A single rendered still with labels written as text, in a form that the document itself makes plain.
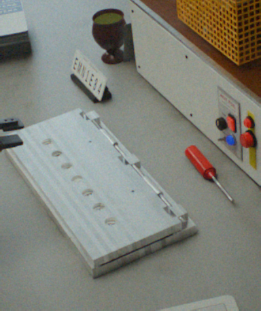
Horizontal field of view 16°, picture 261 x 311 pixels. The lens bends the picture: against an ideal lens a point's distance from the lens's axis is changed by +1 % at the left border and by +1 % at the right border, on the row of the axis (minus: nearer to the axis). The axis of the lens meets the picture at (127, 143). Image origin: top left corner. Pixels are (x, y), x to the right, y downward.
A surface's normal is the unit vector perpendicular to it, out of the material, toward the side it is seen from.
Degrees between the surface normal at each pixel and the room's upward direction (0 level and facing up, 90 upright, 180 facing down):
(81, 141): 0
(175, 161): 0
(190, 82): 90
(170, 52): 90
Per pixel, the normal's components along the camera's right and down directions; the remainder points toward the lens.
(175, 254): -0.11, -0.80
